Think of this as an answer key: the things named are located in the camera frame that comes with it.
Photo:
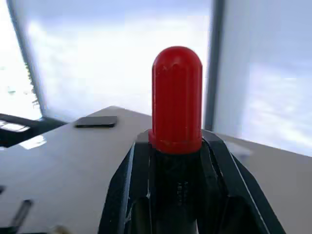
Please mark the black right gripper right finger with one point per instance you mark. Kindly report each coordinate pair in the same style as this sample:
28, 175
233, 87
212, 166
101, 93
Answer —
234, 195

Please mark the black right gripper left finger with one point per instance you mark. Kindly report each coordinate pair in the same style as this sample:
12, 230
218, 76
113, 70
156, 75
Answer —
126, 190

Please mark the black marker with red cap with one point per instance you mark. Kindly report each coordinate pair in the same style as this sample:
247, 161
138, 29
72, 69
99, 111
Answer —
176, 97

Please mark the flat black rectangular pad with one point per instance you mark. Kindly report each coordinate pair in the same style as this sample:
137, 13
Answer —
96, 121

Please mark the dark slim marker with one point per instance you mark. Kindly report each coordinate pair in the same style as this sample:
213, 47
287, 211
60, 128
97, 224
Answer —
21, 214

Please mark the grey window frame post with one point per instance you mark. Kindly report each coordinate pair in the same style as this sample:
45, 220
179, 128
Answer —
214, 63
28, 58

